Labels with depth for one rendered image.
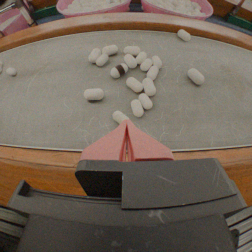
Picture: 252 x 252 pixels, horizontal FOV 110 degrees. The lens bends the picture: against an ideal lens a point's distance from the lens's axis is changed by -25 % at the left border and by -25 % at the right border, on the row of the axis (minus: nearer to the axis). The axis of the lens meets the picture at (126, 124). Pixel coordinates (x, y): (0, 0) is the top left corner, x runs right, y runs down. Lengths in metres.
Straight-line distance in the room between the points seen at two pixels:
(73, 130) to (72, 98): 0.06
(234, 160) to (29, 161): 0.35
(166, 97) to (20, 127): 0.30
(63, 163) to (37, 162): 0.05
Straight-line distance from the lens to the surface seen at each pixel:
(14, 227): 0.47
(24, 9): 0.48
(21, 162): 0.26
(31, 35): 0.45
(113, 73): 0.23
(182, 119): 0.23
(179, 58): 0.31
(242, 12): 0.87
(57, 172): 0.21
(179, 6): 0.56
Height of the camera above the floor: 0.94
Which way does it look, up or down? 76 degrees down
